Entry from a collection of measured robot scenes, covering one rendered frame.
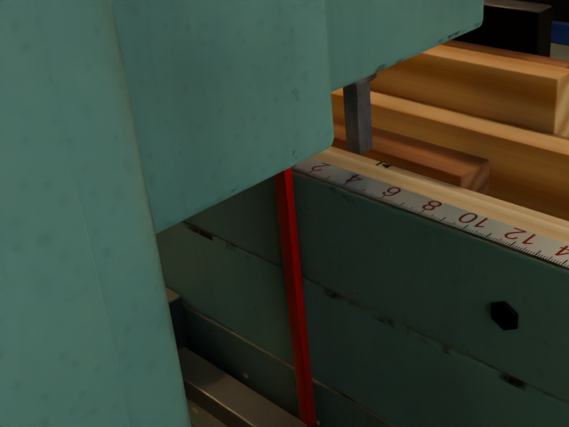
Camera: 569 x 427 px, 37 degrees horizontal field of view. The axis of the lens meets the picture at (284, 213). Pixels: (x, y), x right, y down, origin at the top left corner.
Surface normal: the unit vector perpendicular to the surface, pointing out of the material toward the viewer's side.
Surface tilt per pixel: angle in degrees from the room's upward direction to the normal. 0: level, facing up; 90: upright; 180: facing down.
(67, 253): 90
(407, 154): 0
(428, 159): 0
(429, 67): 90
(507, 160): 90
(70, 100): 90
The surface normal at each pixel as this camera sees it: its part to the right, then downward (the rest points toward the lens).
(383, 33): 0.69, 0.29
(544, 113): -0.72, 0.39
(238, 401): -0.09, -0.88
